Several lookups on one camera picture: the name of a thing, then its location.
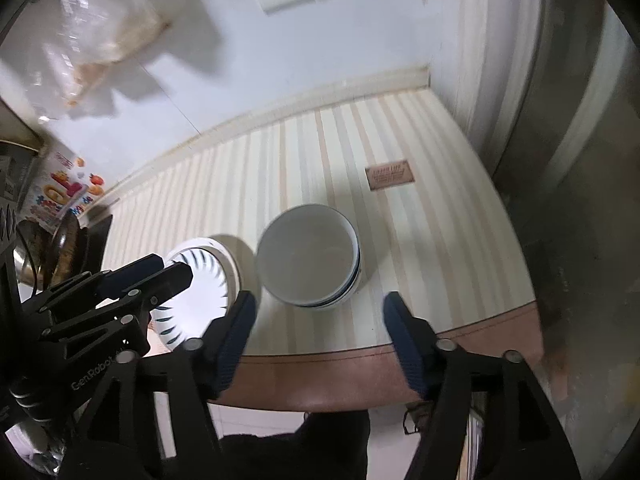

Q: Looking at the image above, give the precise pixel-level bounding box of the white bowl dark rim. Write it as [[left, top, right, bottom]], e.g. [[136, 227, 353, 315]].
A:
[[278, 205, 360, 307]]

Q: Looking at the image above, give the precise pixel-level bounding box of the striped cat table mat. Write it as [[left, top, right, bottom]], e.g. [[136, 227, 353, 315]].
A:
[[103, 89, 542, 412]]

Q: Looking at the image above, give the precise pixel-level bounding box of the white bowl blue pattern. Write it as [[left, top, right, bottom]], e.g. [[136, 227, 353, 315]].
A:
[[256, 204, 361, 308]]

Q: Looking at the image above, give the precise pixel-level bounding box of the black wok with food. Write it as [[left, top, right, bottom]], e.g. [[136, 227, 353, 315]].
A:
[[16, 210, 87, 290]]

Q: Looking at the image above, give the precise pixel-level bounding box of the black induction cooktop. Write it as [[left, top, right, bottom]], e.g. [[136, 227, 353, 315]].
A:
[[81, 214, 113, 273]]

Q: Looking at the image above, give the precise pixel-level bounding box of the plastic bag right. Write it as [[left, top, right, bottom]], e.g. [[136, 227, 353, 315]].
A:
[[27, 0, 181, 118]]

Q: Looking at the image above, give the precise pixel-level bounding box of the colourful wall sticker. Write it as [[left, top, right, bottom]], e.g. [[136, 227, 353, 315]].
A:
[[22, 148, 106, 233]]

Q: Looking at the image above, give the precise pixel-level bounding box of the stainless steel pot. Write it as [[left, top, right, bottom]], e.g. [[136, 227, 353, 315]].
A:
[[13, 244, 43, 292]]

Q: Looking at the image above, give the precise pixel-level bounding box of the blue striped plate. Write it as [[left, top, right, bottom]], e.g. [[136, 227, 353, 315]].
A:
[[152, 237, 242, 351]]

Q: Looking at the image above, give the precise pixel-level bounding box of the glass sliding door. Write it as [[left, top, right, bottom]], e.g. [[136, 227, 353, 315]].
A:
[[495, 0, 639, 479]]

